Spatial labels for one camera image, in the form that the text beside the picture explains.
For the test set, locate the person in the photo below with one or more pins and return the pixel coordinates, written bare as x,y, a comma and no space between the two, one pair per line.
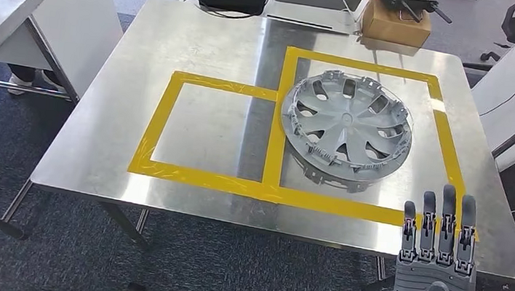
19,83

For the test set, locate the brown cardboard box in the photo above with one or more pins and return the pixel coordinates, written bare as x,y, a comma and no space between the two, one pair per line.
394,31

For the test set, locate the yellow tape on workbench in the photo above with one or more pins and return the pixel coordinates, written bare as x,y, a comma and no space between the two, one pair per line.
274,165

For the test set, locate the white desk panel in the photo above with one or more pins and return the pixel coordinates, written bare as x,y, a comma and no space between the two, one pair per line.
78,12

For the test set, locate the silver laptop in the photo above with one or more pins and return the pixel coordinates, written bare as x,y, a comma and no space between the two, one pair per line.
308,17

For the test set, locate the stainless steel workbench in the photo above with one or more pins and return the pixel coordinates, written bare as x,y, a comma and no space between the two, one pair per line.
201,46

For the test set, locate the silver plastic hubcap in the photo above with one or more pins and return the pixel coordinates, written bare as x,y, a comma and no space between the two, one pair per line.
347,121

